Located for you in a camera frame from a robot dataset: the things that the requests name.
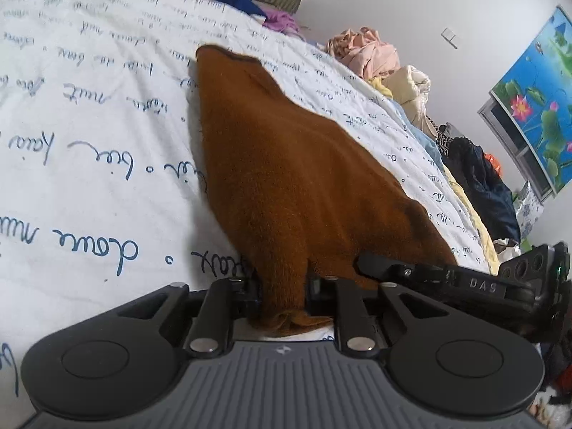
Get light blue sheet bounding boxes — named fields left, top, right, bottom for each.
left=393, top=98, right=443, bottom=162

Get black and white patterned cloth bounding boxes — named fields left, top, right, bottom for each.
left=431, top=123, right=457, bottom=155

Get yellow sheet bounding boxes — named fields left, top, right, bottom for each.
left=447, top=174, right=499, bottom=273

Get dark navy clothes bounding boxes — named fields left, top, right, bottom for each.
left=440, top=136, right=521, bottom=242

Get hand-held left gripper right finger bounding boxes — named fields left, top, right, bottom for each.
left=306, top=275, right=452, bottom=354

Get brown knit garment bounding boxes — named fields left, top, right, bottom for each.
left=195, top=44, right=459, bottom=336

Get white printed bed sheet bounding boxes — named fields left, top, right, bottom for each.
left=0, top=0, right=492, bottom=412

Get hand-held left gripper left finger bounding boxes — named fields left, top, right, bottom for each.
left=114, top=277, right=264, bottom=358

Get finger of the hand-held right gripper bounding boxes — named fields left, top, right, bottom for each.
left=356, top=252, right=457, bottom=287

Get blue cloth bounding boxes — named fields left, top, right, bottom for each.
left=197, top=0, right=266, bottom=16

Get purple cloth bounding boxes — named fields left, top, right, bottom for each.
left=261, top=9, right=302, bottom=34

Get grey framed window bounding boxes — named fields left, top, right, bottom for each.
left=477, top=98, right=555, bottom=197

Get multicoloured clothes pile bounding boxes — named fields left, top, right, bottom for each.
left=538, top=344, right=572, bottom=429

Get cream cloth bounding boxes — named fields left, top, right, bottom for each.
left=380, top=65, right=432, bottom=130

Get floral printed cloth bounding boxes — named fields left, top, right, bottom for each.
left=514, top=181, right=546, bottom=242

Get pink cloth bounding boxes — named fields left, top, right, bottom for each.
left=325, top=27, right=400, bottom=79

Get lotus flower wall poster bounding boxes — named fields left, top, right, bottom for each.
left=489, top=4, right=572, bottom=195

